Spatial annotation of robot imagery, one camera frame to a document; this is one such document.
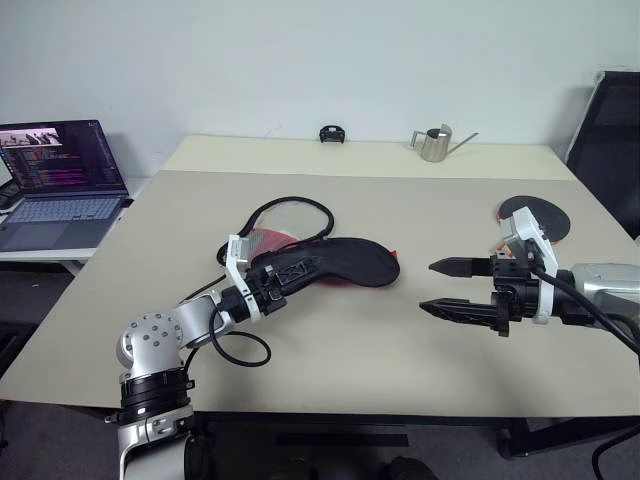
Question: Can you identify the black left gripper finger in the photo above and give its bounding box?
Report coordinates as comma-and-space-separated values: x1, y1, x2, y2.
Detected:
270, 257, 327, 297
250, 249, 321, 275

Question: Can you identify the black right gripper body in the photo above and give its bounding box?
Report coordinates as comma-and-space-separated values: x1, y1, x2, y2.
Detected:
488, 252, 542, 339

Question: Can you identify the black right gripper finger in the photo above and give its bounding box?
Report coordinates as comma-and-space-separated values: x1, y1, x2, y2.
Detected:
418, 298, 502, 332
428, 256, 495, 280

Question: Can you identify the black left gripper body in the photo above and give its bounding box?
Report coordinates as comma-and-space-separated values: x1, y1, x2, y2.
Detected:
247, 263, 290, 318

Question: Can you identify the black red paddle case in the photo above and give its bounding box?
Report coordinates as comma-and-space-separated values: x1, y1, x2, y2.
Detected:
215, 196, 403, 292

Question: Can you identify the black rubber table tennis paddle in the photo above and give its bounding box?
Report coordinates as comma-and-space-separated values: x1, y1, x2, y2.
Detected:
492, 194, 573, 257

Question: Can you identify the steel watering can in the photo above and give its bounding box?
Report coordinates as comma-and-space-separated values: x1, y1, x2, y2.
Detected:
410, 124, 480, 164

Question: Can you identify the small black plastic object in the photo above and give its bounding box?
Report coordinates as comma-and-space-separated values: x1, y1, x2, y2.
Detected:
318, 125, 348, 147

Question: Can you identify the dark rounded shape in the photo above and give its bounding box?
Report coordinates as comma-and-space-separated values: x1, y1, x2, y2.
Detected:
382, 453, 437, 480

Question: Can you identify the black office chair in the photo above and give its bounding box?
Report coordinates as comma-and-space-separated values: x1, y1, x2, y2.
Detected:
563, 69, 640, 242

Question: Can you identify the white side table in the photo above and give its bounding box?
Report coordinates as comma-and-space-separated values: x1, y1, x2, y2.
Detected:
0, 177, 151, 277

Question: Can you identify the open dark laptop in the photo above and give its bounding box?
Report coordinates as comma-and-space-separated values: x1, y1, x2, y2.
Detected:
0, 119, 133, 253

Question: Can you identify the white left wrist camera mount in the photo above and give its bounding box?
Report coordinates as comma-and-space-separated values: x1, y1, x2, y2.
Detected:
223, 233, 262, 322

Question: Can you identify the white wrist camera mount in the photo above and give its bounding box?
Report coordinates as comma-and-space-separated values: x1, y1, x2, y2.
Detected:
498, 206, 560, 326
223, 233, 262, 322

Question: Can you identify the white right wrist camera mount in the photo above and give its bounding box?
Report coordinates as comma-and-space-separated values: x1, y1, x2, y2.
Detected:
498, 206, 560, 326

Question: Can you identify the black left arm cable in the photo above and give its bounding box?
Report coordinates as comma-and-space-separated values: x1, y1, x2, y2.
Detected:
208, 305, 273, 367

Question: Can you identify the black table frame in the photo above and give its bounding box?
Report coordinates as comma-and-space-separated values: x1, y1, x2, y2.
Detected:
103, 407, 640, 460

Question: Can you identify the black floor cable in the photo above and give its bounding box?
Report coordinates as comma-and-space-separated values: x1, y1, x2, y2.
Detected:
591, 423, 640, 480

